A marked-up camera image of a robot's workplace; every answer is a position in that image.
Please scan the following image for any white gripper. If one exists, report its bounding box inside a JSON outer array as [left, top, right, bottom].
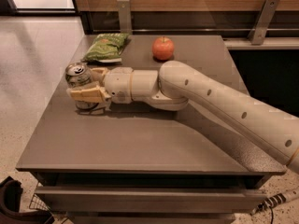
[[66, 67, 133, 104]]

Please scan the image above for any silver 7up soda can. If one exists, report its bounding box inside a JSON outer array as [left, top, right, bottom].
[[65, 63, 97, 110]]

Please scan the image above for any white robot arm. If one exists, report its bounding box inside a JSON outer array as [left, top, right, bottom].
[[65, 61, 299, 173]]

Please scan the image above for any green chip bag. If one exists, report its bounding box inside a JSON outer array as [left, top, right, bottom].
[[82, 33, 129, 63]]

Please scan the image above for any red apple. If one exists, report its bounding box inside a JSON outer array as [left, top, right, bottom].
[[151, 36, 175, 61]]

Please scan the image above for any grey table with drawers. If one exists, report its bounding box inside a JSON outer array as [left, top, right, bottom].
[[16, 35, 287, 224]]

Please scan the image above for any dark brown chair base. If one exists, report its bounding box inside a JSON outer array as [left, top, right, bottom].
[[0, 176, 54, 224]]

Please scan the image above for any left metal wall bracket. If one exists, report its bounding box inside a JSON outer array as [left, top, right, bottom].
[[117, 0, 133, 34]]

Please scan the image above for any metal wall bracket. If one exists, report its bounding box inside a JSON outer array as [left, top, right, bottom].
[[117, 0, 133, 34], [248, 0, 280, 46]]

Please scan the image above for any wire basket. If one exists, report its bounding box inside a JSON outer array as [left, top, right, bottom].
[[29, 192, 50, 211]]

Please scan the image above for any right metal wall bracket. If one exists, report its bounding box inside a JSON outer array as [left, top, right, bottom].
[[248, 0, 280, 46]]

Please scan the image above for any striped cable on floor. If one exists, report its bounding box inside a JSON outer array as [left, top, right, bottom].
[[250, 187, 299, 217]]

